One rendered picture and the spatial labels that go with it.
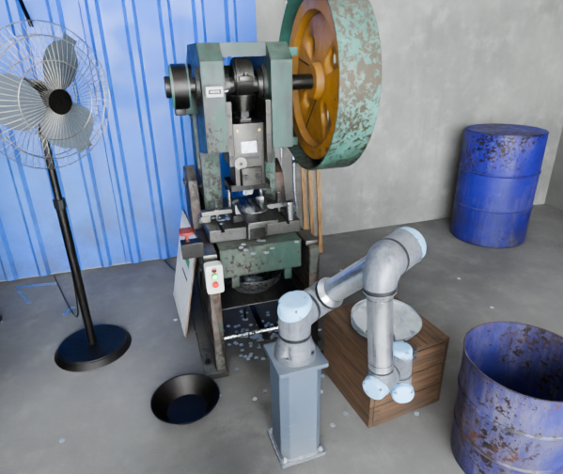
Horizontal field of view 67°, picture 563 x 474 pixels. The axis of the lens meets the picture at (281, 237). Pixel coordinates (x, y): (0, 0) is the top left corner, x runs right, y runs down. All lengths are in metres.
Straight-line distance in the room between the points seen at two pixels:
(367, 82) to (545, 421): 1.31
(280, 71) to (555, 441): 1.67
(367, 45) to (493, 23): 2.46
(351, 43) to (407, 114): 2.05
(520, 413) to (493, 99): 3.11
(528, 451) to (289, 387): 0.80
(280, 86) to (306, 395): 1.26
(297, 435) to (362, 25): 1.57
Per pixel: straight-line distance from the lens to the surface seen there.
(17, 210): 3.37
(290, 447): 1.80
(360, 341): 1.85
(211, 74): 1.88
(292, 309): 1.45
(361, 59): 1.78
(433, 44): 3.84
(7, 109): 1.99
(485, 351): 1.94
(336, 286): 1.47
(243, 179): 1.98
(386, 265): 1.20
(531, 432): 1.68
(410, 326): 1.90
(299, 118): 2.36
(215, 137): 1.91
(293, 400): 1.64
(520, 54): 4.39
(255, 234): 2.01
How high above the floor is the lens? 1.46
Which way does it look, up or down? 23 degrees down
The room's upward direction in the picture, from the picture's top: 1 degrees counter-clockwise
